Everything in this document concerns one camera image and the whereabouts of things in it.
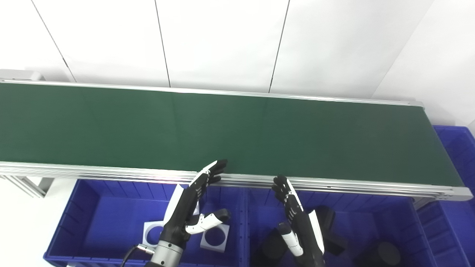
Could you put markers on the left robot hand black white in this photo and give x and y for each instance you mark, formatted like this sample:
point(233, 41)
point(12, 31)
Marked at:
point(180, 215)

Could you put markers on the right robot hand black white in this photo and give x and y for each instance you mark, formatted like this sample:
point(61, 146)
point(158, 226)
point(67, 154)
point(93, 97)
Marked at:
point(306, 233)

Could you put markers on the white square part with hole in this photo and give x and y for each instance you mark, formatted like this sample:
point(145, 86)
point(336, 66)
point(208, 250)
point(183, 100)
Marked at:
point(147, 241)
point(206, 244)

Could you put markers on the white block part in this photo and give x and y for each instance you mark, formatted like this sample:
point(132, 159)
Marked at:
point(179, 191)

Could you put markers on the black block part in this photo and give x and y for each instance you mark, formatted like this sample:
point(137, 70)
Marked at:
point(328, 218)

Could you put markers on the black cube part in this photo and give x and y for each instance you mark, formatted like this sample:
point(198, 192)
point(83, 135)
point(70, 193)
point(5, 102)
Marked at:
point(269, 246)

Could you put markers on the blue bin with black parts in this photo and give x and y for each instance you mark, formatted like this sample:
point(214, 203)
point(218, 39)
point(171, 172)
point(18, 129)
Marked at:
point(371, 222)

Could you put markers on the blue bin with white parts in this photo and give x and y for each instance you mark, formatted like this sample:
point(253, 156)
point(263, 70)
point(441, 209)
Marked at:
point(107, 222)

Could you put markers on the black cylinder part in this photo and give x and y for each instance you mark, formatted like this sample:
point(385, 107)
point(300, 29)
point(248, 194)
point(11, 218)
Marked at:
point(382, 256)

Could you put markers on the green conveyor belt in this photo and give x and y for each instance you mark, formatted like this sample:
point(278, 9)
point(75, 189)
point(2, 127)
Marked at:
point(237, 133)

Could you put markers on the aluminium conveyor leg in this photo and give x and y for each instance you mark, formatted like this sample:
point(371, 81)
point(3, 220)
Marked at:
point(29, 187)

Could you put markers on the empty blue bin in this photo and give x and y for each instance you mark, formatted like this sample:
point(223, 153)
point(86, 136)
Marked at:
point(458, 215)

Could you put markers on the grey conveyor end housing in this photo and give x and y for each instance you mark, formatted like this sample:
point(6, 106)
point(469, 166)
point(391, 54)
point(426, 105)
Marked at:
point(22, 75)

